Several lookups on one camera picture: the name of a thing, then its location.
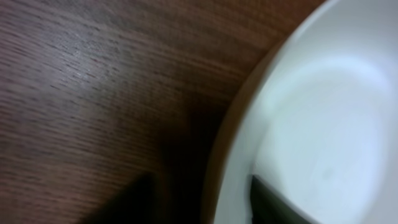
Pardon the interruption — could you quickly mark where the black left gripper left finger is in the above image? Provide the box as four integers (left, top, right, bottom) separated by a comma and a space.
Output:
81, 174, 157, 224

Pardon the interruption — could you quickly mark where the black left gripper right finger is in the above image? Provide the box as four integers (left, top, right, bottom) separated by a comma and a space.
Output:
249, 175, 311, 224

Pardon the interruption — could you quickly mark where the cream plastic plate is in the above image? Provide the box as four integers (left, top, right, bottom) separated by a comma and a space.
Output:
201, 0, 397, 223

